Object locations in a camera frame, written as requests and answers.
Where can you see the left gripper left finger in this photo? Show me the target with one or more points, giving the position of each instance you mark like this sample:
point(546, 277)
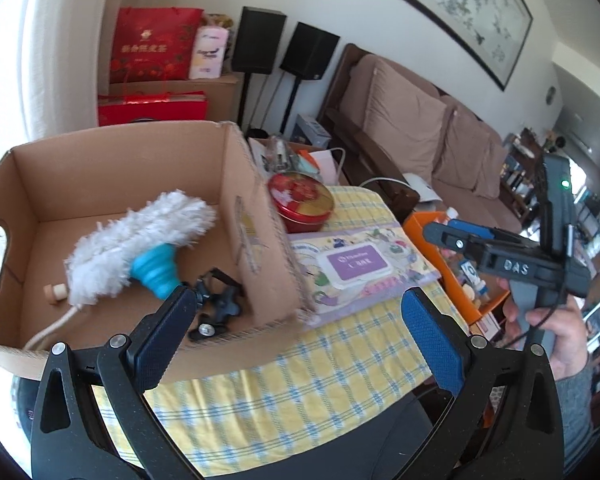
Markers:
point(69, 438)

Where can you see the person's right hand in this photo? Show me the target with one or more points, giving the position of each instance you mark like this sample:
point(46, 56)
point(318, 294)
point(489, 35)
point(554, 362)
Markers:
point(570, 355)

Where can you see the brown sofa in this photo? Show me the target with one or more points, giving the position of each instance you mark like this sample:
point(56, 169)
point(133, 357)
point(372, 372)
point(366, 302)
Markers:
point(391, 121)

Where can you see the pink white tissue pack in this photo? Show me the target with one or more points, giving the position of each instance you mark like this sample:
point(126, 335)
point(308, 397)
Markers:
point(208, 53)

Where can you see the purple wet wipes pack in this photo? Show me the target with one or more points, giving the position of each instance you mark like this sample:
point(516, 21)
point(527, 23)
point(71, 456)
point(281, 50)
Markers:
point(352, 270)

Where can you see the grey white small box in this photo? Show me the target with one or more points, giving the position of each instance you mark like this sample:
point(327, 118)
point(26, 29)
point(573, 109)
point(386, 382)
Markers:
point(310, 132)

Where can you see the right black speaker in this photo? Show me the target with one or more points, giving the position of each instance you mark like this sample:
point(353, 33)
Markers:
point(307, 57)

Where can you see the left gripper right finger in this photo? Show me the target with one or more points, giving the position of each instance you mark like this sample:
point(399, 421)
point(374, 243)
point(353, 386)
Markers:
point(503, 421)

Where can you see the yellow plaid tablecloth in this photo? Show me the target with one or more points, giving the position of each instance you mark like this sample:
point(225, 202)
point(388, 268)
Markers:
point(333, 380)

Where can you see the large red gift bag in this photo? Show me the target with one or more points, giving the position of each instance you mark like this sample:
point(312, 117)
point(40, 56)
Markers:
point(153, 44)

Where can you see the left black speaker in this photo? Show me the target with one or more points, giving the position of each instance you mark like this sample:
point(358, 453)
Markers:
point(256, 44)

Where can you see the black clamp knob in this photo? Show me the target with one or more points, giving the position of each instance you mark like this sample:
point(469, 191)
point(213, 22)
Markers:
point(219, 299)

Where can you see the white fluffy duster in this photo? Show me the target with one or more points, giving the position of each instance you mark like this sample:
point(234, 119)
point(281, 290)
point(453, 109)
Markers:
point(101, 261)

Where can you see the small red gift bag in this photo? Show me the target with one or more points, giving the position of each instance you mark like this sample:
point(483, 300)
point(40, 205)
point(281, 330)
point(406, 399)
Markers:
point(162, 107)

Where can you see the round red gold tin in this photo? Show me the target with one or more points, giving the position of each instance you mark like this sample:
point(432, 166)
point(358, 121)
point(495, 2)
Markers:
point(303, 203)

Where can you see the box of clutter items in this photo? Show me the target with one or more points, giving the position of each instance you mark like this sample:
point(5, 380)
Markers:
point(275, 155)

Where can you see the framed wall painting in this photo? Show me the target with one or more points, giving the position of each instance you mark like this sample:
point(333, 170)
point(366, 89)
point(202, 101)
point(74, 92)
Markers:
point(492, 32)

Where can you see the orange storage box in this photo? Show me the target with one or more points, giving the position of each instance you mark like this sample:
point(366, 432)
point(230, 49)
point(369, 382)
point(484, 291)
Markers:
point(414, 229)

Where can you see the blue collapsible funnel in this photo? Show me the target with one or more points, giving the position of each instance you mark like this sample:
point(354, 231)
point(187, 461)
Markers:
point(157, 270)

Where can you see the black speaker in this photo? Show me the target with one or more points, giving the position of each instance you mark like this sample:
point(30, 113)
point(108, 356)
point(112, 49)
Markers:
point(307, 57)
point(256, 44)

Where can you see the white curtain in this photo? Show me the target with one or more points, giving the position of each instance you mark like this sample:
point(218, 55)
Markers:
point(54, 58)

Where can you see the open cardboard box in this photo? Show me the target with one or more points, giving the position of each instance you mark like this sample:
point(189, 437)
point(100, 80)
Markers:
point(56, 190)

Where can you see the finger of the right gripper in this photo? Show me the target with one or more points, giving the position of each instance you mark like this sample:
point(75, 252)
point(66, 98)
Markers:
point(472, 228)
point(471, 246)

